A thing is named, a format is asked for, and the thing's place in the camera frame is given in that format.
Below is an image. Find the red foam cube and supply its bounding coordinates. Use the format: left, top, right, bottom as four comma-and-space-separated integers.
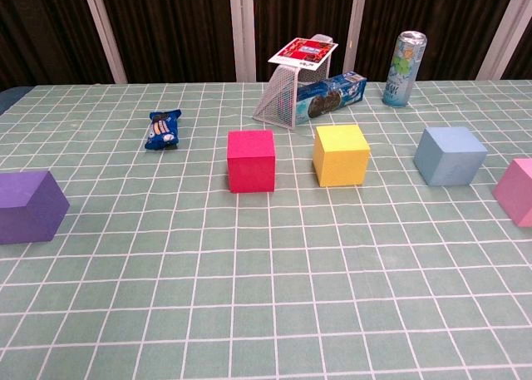
226, 129, 277, 195

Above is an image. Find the purple foam cube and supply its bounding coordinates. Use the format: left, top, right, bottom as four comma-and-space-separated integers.
0, 170, 71, 245

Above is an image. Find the yellow foam cube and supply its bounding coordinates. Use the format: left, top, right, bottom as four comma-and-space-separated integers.
312, 124, 372, 188

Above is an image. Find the light green drink can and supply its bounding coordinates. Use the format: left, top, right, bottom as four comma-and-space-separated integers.
382, 31, 428, 108

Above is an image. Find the white wire mesh basket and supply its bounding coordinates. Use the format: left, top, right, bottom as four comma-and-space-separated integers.
253, 33, 334, 131

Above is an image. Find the light blue foam cube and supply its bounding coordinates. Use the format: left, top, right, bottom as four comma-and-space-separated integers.
412, 126, 489, 187

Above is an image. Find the green checked tablecloth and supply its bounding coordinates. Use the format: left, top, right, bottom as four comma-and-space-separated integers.
0, 80, 532, 380

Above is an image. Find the red and white snack pack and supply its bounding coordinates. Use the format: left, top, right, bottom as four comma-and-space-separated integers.
268, 37, 339, 71

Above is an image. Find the blue cookie box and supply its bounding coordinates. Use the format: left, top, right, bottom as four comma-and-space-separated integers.
295, 72, 368, 126

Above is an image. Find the small blue cookie packet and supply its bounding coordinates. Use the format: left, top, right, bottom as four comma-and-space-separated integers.
144, 109, 183, 151

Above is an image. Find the pink foam cube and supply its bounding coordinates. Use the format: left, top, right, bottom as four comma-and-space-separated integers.
491, 157, 532, 229

